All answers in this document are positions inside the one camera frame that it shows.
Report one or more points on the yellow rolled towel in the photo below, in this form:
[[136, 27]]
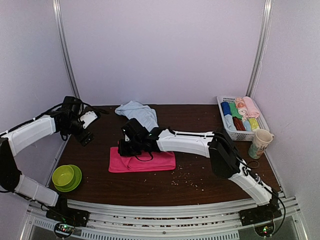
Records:
[[254, 125]]

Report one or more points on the green rolled towel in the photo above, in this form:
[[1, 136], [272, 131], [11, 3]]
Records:
[[234, 111]]

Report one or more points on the aluminium post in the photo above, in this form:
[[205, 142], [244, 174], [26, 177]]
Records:
[[64, 47], [261, 48]]

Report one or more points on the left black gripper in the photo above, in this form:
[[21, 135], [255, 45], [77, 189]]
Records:
[[80, 137]]

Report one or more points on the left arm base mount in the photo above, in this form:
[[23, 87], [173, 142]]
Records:
[[70, 216]]

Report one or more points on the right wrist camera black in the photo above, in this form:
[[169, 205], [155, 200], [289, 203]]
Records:
[[133, 128]]

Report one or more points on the magenta pink towel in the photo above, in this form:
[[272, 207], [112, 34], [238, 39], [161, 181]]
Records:
[[157, 161]]

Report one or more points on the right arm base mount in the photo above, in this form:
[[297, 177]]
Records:
[[259, 214]]

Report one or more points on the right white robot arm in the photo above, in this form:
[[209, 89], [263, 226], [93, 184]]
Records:
[[218, 147]]

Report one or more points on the right aluminium post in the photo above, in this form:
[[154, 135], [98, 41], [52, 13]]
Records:
[[261, 48]]

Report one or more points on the aluminium front rail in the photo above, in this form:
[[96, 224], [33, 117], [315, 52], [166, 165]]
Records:
[[216, 221]]

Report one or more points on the light blue rolled towel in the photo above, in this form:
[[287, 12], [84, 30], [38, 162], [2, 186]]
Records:
[[229, 122]]

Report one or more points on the green bowl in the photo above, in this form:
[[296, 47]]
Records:
[[63, 176]]

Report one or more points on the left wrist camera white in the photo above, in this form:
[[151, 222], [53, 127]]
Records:
[[88, 118]]

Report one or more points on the white plastic basket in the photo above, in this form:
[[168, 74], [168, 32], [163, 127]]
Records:
[[247, 135]]

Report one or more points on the light pink rolled towel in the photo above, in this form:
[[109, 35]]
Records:
[[252, 110]]

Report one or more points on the green plate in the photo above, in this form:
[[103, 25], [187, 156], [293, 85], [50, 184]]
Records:
[[76, 181]]

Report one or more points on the left aluminium post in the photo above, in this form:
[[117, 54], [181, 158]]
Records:
[[64, 47]]

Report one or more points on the cream patterned mug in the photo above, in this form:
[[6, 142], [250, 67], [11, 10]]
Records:
[[261, 140]]

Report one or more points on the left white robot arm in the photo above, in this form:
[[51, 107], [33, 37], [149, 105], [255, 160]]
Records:
[[26, 153]]

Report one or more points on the dark red rolled towel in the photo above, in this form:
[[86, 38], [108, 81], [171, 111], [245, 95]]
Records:
[[239, 126]]

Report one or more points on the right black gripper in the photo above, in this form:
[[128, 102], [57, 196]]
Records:
[[122, 151]]

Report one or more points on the cartoon print rolled towel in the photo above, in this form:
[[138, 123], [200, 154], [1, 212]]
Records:
[[241, 107]]

